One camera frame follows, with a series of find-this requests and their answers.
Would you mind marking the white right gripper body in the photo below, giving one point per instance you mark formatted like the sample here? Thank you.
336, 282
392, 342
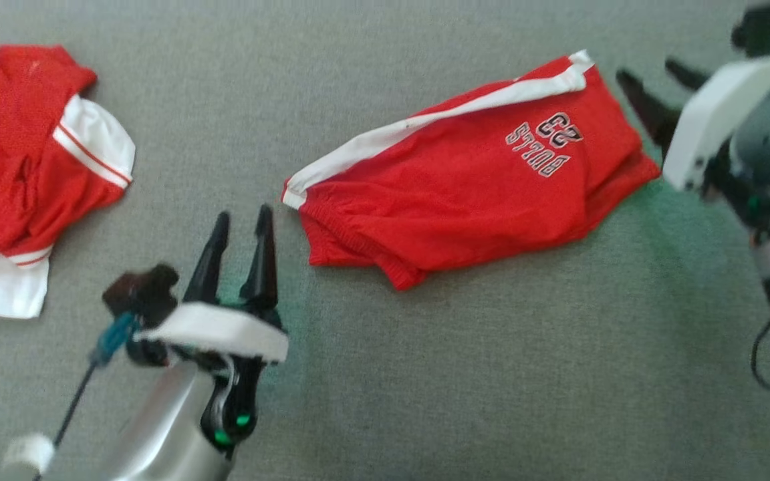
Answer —
706, 120

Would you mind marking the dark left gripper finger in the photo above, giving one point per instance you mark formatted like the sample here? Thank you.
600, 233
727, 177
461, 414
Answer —
210, 267
263, 267

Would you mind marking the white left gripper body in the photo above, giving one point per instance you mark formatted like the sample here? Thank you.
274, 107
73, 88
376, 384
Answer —
218, 331

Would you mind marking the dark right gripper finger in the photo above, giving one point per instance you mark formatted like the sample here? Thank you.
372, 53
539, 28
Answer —
656, 113
686, 73

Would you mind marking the red basketball shorts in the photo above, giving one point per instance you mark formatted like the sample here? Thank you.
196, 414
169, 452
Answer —
465, 187

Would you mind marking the red white-sleeved jersey shirt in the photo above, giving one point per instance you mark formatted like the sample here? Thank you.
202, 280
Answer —
11, 153

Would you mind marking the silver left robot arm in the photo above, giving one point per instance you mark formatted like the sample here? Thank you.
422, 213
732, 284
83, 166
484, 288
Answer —
164, 427

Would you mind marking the grey sofa seat cushion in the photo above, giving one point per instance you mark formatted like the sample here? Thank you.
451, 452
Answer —
492, 374

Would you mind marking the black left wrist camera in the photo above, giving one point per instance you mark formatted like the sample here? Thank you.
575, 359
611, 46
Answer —
141, 290

